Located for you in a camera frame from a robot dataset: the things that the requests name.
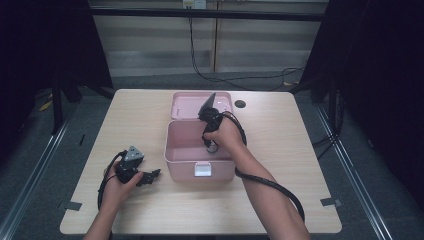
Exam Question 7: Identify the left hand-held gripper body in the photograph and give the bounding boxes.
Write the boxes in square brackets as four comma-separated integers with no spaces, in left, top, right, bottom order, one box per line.
[114,145,146,185]

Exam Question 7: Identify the pink storage box white handle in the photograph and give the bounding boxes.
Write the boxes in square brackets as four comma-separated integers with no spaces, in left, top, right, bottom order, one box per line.
[163,91,237,183]

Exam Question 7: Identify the grey tape piece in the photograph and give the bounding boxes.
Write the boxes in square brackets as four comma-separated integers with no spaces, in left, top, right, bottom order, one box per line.
[64,201,83,212]
[320,197,343,208]

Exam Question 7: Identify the bundle of black floor cables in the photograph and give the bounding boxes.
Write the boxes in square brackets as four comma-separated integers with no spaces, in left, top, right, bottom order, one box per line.
[311,131,338,161]

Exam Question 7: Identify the black metal stand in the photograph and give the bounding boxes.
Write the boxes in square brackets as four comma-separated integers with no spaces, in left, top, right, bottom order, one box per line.
[51,74,64,135]
[328,76,345,134]

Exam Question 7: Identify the long black floor cable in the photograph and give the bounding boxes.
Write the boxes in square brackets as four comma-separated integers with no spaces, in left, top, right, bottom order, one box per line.
[189,16,306,92]

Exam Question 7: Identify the white wall socket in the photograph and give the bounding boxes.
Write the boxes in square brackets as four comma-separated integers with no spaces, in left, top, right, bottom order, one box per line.
[182,0,208,10]

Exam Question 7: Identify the aluminium floor rail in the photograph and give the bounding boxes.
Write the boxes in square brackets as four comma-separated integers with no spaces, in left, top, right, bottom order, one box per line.
[314,106,394,240]
[0,109,78,240]

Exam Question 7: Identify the black curtain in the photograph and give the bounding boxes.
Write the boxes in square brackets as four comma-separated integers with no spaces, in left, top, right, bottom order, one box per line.
[0,0,114,161]
[299,0,424,208]

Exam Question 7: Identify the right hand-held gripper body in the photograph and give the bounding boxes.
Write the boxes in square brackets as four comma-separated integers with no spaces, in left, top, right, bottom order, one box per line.
[198,92,224,134]

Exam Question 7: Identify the person's left hand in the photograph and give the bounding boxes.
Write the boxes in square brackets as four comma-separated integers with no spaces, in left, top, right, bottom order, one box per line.
[101,163,144,213]

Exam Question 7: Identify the person's right hand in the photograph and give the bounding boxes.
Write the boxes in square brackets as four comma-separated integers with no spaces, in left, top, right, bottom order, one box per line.
[203,116,248,161]

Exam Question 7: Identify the black horizontal bar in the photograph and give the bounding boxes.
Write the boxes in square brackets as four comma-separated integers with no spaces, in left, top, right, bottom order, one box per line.
[89,8,324,23]

